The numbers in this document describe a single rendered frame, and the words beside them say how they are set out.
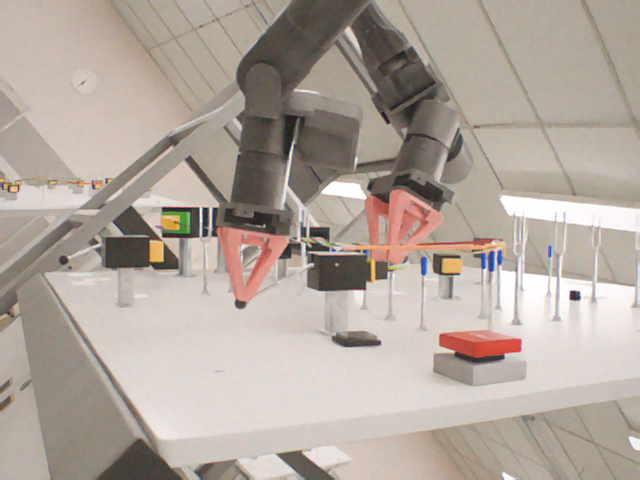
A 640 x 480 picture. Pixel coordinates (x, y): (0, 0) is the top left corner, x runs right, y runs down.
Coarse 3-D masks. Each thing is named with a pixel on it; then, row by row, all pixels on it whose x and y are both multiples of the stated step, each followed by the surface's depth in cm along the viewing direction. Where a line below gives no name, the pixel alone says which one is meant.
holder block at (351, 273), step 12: (312, 252) 77; (324, 252) 77; (336, 252) 78; (348, 252) 78; (324, 264) 74; (348, 264) 75; (360, 264) 75; (312, 276) 76; (324, 276) 74; (336, 276) 75; (348, 276) 75; (360, 276) 76; (312, 288) 76; (324, 288) 74; (336, 288) 75; (348, 288) 75; (360, 288) 76
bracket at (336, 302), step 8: (328, 296) 76; (336, 296) 76; (344, 296) 76; (328, 304) 76; (336, 304) 76; (344, 304) 76; (328, 312) 76; (336, 312) 76; (344, 312) 76; (328, 320) 76; (336, 320) 76; (344, 320) 76; (320, 328) 79; (328, 328) 76; (336, 328) 76; (344, 328) 76
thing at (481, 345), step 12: (444, 336) 58; (456, 336) 57; (468, 336) 57; (480, 336) 57; (492, 336) 57; (504, 336) 57; (456, 348) 56; (468, 348) 55; (480, 348) 54; (492, 348) 55; (504, 348) 55; (516, 348) 56; (480, 360) 55
